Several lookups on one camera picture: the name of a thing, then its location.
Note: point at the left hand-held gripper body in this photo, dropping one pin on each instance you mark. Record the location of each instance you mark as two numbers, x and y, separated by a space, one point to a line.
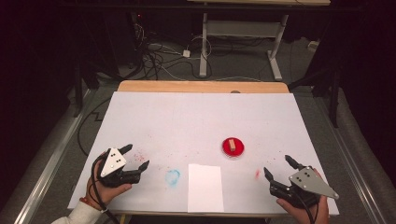
113 163

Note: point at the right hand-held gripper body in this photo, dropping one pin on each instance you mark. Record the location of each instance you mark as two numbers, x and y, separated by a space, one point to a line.
308 182

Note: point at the round red ink pad dish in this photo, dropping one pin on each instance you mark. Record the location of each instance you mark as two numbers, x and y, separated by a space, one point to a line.
239 150

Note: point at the small wooden stamp block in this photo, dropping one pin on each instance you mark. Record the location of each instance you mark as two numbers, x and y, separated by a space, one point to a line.
232 145

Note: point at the person's left hand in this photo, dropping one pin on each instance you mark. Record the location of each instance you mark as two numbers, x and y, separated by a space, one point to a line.
104 193

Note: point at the person's right hand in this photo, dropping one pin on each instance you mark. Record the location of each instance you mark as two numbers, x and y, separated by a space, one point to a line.
299 214

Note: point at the white paper sheet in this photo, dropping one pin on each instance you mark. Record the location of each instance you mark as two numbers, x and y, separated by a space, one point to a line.
205 189

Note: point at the black metal stand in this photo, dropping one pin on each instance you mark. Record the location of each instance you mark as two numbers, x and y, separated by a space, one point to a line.
334 99

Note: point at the white power adapter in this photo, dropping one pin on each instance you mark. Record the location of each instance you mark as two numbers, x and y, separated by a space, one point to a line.
186 53

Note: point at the white power strip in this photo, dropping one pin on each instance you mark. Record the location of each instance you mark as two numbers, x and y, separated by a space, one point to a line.
313 45

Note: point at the dark device with red light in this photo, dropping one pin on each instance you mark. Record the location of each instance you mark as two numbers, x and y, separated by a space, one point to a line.
138 31

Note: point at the aluminium floor rail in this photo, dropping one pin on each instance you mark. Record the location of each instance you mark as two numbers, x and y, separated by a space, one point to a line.
353 161
46 183

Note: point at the white metal frame desk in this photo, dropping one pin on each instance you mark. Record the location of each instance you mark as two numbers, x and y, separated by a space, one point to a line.
239 28

